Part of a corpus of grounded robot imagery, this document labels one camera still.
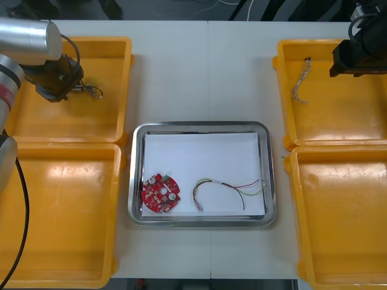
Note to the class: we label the round red circuit board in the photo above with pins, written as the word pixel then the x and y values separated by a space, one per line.
pixel 157 196

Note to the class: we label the silver and black left arm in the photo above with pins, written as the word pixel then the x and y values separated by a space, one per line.
pixel 30 39

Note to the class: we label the yellow-orange plastic bin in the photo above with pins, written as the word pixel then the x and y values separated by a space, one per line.
pixel 60 211
pixel 347 226
pixel 75 121
pixel 332 121

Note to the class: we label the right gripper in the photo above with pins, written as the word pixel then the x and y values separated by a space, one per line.
pixel 350 60

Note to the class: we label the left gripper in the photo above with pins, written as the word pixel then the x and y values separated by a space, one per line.
pixel 57 81

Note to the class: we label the metal solenoid with white label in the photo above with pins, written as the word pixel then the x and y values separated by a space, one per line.
pixel 81 88

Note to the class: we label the white sheet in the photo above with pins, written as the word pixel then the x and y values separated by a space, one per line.
pixel 205 157

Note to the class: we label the steel tray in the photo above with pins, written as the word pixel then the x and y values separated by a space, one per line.
pixel 136 169

